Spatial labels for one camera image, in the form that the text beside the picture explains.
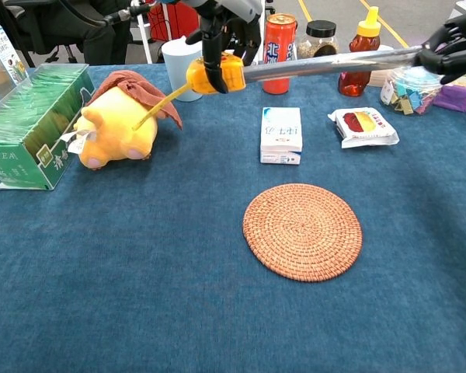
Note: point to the red cabinet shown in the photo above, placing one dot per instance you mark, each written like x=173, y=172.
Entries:
x=171, y=23

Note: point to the person's white red sneaker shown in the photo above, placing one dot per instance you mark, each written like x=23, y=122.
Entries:
x=93, y=42

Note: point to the clear green tea box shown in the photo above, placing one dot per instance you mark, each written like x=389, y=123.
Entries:
x=23, y=155

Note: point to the clear tub of coloured clips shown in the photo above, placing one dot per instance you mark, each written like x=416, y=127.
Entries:
x=407, y=97

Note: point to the white metal frame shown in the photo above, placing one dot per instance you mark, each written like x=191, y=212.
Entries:
x=143, y=39

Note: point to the yellow plush toy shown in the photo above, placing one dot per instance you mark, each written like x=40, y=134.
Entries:
x=116, y=132

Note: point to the cream white bowl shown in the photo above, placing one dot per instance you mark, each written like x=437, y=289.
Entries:
x=377, y=78

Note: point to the clear tea bottle white cap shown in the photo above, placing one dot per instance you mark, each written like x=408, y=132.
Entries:
x=2, y=50

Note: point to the white snack packet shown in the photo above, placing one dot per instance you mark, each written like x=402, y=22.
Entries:
x=365, y=126

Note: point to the honey bear bottle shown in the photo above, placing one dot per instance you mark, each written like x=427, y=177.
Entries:
x=363, y=39

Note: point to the blue table cloth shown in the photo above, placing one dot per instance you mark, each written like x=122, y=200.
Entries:
x=140, y=272

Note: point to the black office chair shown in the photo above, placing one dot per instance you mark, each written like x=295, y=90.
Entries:
x=11, y=15

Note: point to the purple box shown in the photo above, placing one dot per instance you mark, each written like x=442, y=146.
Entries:
x=454, y=97

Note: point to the round woven coaster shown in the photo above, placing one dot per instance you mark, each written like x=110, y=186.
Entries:
x=303, y=233

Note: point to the white blue carton box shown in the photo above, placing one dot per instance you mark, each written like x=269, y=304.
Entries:
x=281, y=132

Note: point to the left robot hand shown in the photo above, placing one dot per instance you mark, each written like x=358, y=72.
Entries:
x=233, y=9

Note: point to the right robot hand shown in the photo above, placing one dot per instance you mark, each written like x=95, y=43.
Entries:
x=462, y=50

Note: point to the yellow tape measure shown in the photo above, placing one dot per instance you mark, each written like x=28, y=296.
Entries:
x=233, y=77

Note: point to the light blue plastic cup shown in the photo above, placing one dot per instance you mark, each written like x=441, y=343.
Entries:
x=176, y=70

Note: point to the brown cloth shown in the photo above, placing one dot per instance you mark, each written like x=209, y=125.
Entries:
x=140, y=87

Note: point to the glass jar black lid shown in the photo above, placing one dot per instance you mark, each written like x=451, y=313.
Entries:
x=320, y=35

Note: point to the orange soda can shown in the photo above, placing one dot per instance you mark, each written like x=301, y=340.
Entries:
x=279, y=39

